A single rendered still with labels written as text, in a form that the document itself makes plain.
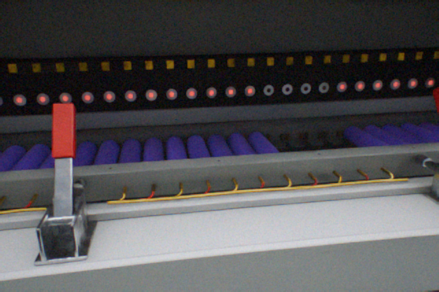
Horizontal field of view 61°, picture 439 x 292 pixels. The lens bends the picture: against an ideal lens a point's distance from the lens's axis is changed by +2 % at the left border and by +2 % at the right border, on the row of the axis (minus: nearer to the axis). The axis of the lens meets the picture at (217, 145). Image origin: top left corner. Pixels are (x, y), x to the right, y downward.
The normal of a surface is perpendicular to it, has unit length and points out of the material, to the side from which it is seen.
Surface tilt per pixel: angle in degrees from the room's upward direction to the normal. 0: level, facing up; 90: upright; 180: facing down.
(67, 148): 75
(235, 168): 110
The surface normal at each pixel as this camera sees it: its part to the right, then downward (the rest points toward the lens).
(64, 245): -0.01, -0.94
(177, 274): 0.15, 0.33
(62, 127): 0.12, -0.27
